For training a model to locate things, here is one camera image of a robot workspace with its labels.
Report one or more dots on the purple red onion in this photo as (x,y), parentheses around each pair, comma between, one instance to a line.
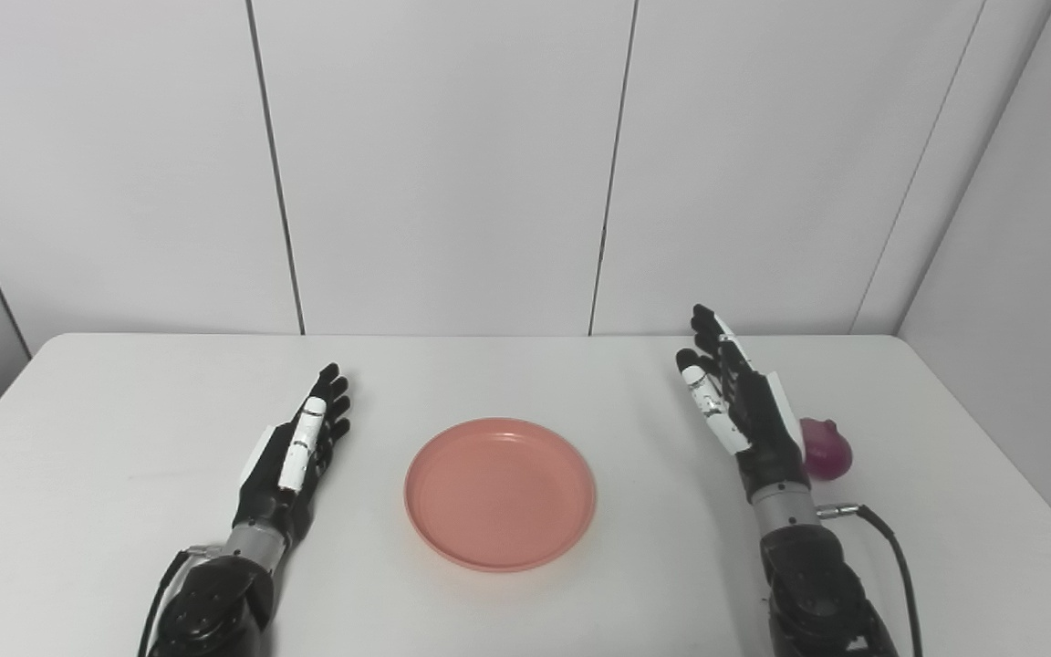
(831,453)

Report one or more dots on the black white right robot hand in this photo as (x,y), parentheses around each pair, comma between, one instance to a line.
(767,438)

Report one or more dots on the pink round plate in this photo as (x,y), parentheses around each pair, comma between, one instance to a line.
(500,493)

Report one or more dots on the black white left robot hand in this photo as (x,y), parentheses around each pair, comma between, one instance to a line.
(270,493)

